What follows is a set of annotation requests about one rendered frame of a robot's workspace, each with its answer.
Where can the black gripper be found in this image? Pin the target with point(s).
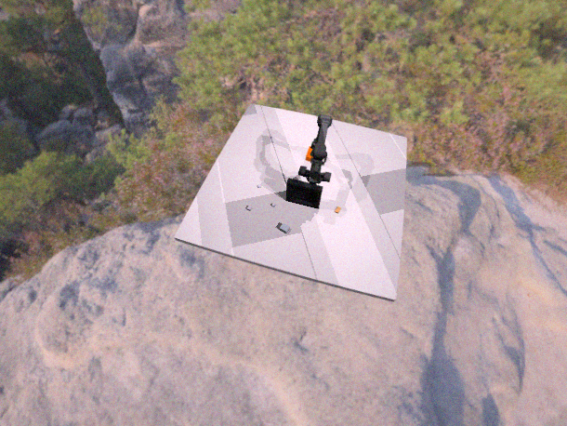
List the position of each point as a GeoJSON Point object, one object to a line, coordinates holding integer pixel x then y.
{"type": "Point", "coordinates": [303, 171]}

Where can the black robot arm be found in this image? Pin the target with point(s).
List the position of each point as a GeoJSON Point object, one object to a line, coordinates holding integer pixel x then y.
{"type": "Point", "coordinates": [318, 147]}

